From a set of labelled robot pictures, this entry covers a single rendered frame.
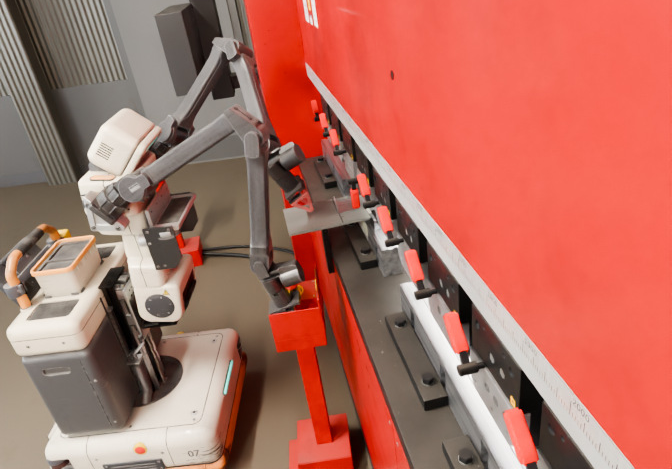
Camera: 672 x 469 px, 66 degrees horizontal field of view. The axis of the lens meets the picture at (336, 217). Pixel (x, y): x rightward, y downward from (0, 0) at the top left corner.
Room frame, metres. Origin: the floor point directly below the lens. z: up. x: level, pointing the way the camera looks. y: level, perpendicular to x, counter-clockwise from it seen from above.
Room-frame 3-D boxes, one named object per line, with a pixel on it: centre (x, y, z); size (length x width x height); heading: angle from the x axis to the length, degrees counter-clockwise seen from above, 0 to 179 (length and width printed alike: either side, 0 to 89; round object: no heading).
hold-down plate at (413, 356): (0.92, -0.13, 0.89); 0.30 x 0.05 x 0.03; 7
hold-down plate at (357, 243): (1.48, -0.06, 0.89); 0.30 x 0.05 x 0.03; 7
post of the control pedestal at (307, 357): (1.36, 0.17, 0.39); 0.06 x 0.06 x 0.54; 1
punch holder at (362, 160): (1.35, -0.13, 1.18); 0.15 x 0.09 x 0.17; 7
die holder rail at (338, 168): (2.07, -0.04, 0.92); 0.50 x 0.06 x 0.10; 7
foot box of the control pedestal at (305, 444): (1.36, 0.20, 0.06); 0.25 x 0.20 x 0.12; 91
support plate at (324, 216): (1.51, 0.03, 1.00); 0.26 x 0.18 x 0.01; 97
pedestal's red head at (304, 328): (1.36, 0.17, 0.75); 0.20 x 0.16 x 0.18; 1
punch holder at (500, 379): (0.56, -0.24, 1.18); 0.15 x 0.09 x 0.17; 7
